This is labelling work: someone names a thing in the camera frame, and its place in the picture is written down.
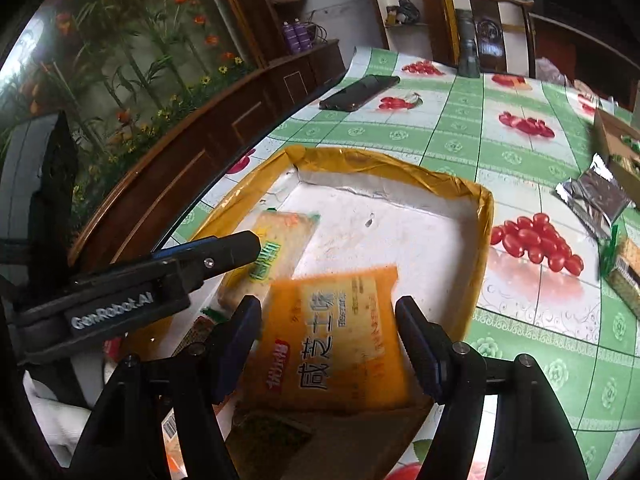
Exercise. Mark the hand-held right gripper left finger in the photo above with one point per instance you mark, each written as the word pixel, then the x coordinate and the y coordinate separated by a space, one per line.
pixel 244 342

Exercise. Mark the dark clutter on wall shelf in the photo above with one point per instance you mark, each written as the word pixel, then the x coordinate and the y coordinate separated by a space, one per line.
pixel 402 10

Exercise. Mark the brown cardboard sheet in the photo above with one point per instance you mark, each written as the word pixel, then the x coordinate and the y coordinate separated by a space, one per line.
pixel 360 440

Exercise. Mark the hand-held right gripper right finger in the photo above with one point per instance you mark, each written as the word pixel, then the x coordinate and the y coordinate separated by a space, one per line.
pixel 421 352

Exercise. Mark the cherry print tablecloth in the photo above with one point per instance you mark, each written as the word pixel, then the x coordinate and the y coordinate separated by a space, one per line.
pixel 450 125

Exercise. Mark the flower wall picture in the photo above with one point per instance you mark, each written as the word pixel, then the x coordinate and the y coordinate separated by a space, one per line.
pixel 125 40

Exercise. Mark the orange barcode snack packet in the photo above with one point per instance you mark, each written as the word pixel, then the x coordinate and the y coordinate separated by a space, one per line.
pixel 175 440

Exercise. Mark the dark grey bottle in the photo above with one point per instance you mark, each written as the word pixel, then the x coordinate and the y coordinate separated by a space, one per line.
pixel 469 45

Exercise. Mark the green and yellow snack packet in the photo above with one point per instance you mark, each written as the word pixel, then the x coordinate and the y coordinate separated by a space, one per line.
pixel 622 265

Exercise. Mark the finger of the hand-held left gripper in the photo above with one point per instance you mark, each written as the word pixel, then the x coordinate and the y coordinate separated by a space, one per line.
pixel 225 252

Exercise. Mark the pale yellow snack packet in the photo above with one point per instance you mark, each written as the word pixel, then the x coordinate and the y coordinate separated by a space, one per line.
pixel 282 240

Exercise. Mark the white cloth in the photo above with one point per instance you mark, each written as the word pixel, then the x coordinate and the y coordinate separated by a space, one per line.
pixel 65 420

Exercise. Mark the red snack packet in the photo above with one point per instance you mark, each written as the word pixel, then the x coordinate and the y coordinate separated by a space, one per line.
pixel 207 321

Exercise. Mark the cardboard box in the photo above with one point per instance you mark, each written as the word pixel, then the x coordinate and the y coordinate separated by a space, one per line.
pixel 617 145

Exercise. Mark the yellow-taped white foam box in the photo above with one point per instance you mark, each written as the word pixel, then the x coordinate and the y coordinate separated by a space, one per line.
pixel 380 220

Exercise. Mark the black smartphone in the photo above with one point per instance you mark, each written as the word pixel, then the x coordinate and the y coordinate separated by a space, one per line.
pixel 357 92

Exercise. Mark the clear plastic bag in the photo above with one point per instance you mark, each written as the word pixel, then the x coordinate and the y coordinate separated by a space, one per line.
pixel 552 71

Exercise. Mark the silver and brown foil packet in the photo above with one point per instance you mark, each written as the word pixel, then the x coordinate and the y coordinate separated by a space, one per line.
pixel 597 195

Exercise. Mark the dark wooden cabinet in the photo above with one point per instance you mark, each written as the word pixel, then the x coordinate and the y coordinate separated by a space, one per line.
pixel 200 145

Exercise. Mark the wooden chair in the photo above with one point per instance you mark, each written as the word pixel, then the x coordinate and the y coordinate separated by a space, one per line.
pixel 492 25

